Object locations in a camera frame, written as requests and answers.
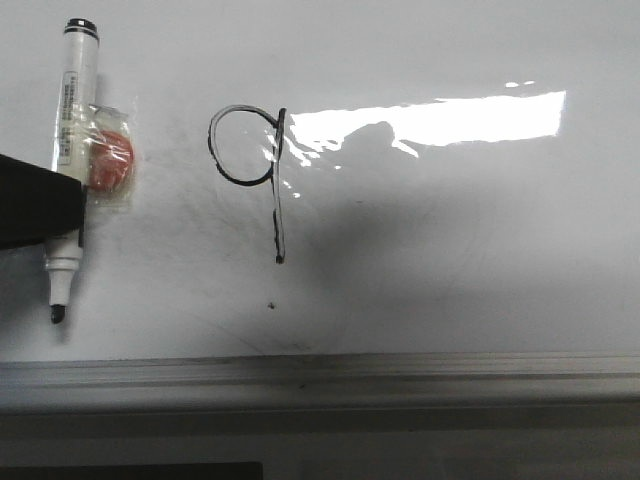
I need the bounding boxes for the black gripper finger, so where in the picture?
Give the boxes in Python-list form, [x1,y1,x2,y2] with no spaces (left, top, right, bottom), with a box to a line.
[1,155,83,250]

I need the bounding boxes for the white whiteboard marker pen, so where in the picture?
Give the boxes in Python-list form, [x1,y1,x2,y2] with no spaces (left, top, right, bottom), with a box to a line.
[45,18,100,325]

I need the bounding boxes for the red disc taped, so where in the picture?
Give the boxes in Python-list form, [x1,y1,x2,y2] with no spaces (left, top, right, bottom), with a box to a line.
[85,104,136,210]

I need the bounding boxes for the white whiteboard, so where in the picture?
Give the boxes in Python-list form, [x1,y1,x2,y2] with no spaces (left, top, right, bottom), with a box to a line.
[1,1,639,361]

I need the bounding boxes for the aluminium whiteboard frame rail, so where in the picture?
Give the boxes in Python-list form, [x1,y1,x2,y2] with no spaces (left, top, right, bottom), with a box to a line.
[1,353,639,415]

